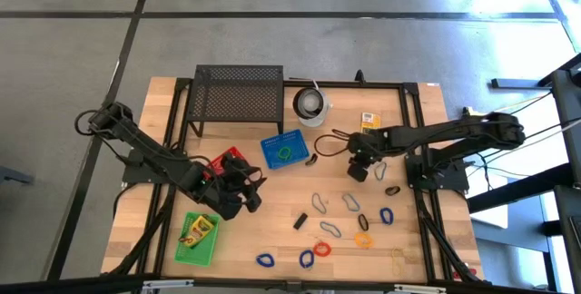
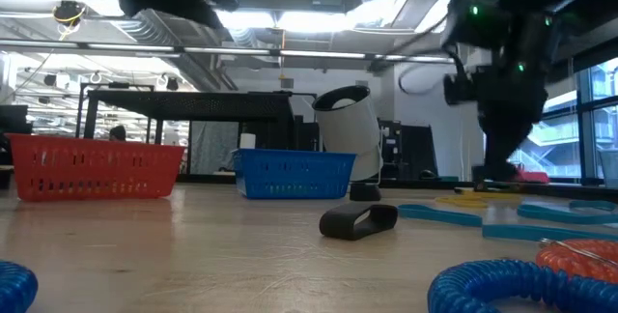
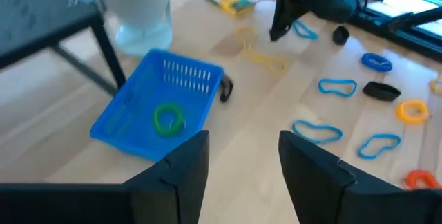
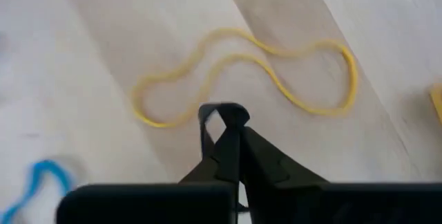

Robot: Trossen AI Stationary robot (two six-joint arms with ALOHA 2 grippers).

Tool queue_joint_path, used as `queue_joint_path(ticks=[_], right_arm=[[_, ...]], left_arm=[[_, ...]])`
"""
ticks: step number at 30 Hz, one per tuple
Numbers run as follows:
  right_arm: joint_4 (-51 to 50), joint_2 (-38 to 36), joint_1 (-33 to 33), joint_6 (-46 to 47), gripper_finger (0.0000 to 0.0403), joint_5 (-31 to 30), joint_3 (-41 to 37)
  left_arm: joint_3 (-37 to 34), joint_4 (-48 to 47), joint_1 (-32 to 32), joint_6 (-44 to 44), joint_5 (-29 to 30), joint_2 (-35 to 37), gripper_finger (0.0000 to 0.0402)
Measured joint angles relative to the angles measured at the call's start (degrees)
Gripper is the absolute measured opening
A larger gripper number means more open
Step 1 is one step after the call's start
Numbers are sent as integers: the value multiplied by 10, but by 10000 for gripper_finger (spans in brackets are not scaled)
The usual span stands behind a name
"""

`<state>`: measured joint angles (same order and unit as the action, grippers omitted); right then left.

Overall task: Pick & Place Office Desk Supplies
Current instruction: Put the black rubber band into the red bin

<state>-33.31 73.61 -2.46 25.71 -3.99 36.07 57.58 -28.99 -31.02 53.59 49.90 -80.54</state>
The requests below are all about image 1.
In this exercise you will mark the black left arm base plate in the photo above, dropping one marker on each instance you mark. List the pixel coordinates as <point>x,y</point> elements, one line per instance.
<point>136,176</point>

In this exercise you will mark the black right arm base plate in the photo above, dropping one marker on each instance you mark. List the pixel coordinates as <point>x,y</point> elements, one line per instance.
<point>415,180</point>

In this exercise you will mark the large yellow green crayon box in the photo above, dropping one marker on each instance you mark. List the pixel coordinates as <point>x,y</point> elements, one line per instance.
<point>199,229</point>

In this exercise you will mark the black desk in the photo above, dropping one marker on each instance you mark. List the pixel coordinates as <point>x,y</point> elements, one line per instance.
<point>567,103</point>

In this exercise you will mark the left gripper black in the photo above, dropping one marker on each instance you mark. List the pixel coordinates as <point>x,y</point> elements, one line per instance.
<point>233,196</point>

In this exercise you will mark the white power strip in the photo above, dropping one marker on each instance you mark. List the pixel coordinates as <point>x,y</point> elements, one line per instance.
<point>465,111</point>

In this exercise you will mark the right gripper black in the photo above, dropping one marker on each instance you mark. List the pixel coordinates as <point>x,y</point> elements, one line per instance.
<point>363,146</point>

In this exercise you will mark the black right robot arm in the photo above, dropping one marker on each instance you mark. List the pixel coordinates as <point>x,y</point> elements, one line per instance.
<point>431,133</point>

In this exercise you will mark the red plastic basket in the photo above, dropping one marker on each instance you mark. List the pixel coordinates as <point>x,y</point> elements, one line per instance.
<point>217,164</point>

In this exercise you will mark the black rig crossbar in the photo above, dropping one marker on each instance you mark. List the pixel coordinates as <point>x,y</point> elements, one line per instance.
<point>68,286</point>

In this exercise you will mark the green coil wristband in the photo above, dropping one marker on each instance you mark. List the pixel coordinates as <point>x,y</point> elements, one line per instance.
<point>279,153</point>

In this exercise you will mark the blue coil wristband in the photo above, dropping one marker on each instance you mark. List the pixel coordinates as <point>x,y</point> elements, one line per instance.
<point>258,260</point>
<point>381,216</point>
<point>301,259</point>

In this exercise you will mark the grey chair base leg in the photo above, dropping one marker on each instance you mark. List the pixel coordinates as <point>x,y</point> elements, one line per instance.
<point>11,173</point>

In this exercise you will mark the red-orange coil wristband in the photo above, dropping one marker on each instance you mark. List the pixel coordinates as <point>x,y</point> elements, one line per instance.
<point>315,249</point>

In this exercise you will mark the small yellow green box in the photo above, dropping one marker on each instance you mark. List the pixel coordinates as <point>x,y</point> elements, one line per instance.
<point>370,119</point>

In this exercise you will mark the black clamp knob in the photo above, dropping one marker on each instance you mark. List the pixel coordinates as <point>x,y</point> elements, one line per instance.
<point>360,77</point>

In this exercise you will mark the green plastic basket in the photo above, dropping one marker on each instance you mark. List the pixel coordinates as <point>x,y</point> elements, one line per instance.
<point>204,253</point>

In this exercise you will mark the teal rubber band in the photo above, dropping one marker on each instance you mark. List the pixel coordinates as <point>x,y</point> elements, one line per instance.
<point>314,199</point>
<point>344,198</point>
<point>323,226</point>
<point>376,173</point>

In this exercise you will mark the black wide elastic band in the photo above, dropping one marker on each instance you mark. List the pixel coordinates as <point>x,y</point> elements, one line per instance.
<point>387,190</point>
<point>359,222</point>
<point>308,162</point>

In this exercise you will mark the orange coil wristband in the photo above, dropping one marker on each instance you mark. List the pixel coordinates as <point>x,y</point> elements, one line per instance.
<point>356,240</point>

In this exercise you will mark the blue plastic basket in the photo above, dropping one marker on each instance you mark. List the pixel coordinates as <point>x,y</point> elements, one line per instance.
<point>297,146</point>

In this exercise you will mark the small black block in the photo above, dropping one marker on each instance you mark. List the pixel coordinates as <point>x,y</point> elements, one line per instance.
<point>300,221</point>

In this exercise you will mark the black metal mesh shelf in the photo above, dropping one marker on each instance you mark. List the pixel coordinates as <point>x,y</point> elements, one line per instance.
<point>236,94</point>

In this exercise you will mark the yellow rubber band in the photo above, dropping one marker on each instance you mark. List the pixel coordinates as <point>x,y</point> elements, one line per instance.
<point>394,260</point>

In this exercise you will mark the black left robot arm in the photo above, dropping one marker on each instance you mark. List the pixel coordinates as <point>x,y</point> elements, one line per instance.
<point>154,153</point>

